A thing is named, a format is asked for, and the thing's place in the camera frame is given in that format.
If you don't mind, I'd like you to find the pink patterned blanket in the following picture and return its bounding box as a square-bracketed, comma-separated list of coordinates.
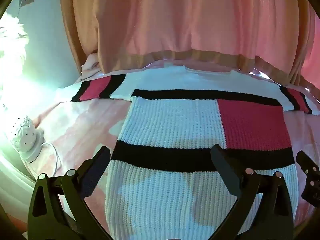
[25, 60, 320, 240]

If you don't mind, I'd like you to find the white dotted bedside lamp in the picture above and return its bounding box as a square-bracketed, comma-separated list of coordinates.
[11, 116, 46, 163]

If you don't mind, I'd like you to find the orange pink curtain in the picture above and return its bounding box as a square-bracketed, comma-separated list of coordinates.
[59, 0, 320, 90]

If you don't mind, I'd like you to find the white fluffy object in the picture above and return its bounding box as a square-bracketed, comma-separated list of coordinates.
[0, 14, 31, 62]

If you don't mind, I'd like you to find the white lamp cable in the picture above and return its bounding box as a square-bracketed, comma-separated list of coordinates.
[40, 142, 62, 173]

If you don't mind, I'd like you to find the pink pillow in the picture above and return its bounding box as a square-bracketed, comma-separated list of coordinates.
[81, 53, 106, 77]

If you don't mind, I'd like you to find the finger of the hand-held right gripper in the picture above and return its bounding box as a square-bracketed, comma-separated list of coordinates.
[296, 151, 320, 203]

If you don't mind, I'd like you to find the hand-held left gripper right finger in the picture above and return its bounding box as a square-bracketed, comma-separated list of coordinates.
[211, 145, 295, 240]

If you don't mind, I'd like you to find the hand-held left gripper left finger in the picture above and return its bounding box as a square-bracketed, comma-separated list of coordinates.
[27, 146, 112, 240]

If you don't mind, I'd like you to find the white black red knit sweater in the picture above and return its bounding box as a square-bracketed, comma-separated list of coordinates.
[54, 65, 319, 240]

